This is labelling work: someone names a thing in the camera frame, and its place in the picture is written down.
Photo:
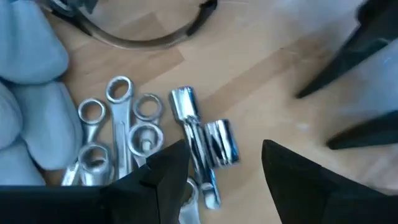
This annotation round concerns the silver combination wrench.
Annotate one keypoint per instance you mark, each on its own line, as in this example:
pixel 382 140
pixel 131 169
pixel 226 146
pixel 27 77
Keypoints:
pixel 135 109
pixel 121 140
pixel 71 175
pixel 189 214
pixel 90 135
pixel 131 141
pixel 80 160

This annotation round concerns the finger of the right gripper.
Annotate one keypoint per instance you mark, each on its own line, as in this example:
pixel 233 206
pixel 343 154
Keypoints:
pixel 370 133
pixel 373 28

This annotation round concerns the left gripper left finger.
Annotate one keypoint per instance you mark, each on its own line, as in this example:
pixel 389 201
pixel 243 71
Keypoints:
pixel 149 196

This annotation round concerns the silver socket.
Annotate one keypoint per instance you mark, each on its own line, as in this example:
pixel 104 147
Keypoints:
pixel 222 141

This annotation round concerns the long silver socket extension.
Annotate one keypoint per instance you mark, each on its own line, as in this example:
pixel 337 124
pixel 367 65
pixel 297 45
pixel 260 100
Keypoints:
pixel 183 104

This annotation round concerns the grey blue wrench pouch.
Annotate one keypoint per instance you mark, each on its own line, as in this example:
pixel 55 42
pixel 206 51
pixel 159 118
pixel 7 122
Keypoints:
pixel 31 46

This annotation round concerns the black framed safety glasses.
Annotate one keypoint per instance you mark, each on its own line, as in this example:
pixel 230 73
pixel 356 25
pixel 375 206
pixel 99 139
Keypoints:
pixel 202 12

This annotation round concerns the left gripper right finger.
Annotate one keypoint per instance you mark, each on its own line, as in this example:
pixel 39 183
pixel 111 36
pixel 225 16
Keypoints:
pixel 311 196

